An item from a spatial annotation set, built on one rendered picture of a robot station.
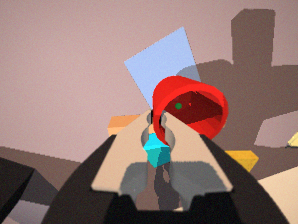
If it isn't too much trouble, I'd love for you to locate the yellow sticky-note pad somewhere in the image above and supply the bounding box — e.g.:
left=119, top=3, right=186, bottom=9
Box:
left=288, top=132, right=298, bottom=146

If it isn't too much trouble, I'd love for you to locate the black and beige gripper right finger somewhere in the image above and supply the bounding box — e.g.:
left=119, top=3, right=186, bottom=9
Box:
left=159, top=110, right=290, bottom=224

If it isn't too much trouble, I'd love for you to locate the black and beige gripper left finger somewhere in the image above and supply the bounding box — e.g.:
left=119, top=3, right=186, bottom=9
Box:
left=41, top=109, right=153, bottom=224

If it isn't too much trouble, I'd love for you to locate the yellow sponge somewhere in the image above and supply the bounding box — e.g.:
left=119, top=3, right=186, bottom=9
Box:
left=225, top=151, right=259, bottom=172

